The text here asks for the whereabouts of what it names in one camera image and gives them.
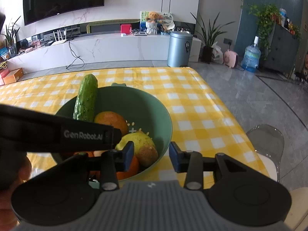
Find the silver trash can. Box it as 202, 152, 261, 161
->
167, 31, 193, 68

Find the yellow checkered tablecloth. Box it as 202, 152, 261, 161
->
0, 67, 270, 181

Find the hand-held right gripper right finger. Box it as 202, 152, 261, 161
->
169, 141, 255, 190

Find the orange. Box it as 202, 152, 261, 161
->
73, 151, 94, 158
117, 155, 140, 180

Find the round paper fan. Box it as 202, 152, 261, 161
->
161, 14, 174, 29

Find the orange cardboard box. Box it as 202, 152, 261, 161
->
2, 68, 24, 85

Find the potted grass plant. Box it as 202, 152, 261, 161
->
0, 16, 22, 56

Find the yellow-green pear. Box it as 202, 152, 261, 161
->
115, 132, 154, 157

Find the green colander bowl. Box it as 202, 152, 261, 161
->
52, 83, 173, 181

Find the black television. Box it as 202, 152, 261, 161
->
23, 0, 105, 26

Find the black cable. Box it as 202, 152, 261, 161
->
65, 40, 85, 69

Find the tall potted leafy plant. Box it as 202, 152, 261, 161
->
190, 12, 235, 64

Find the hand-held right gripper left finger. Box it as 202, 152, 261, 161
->
56, 141, 135, 191

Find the green cucumber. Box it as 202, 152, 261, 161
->
73, 74, 99, 123

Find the blue water jug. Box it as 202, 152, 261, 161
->
241, 36, 261, 73

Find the brown kiwi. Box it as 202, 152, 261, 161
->
138, 145, 158, 167

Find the red-green mango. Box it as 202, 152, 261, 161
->
94, 111, 129, 137

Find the trailing green houseplant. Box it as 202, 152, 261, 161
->
248, 3, 281, 60

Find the white plastic bag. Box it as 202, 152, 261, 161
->
212, 41, 224, 64

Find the clear plastic chair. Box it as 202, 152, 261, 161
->
245, 124, 285, 183

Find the pink box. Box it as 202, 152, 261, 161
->
0, 69, 10, 86

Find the grey drawer cabinet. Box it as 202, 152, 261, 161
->
263, 24, 300, 74

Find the white wifi router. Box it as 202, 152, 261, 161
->
53, 29, 68, 45

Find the person's left hand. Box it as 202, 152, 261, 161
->
0, 152, 33, 231

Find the white marble media console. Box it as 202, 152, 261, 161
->
0, 32, 202, 75

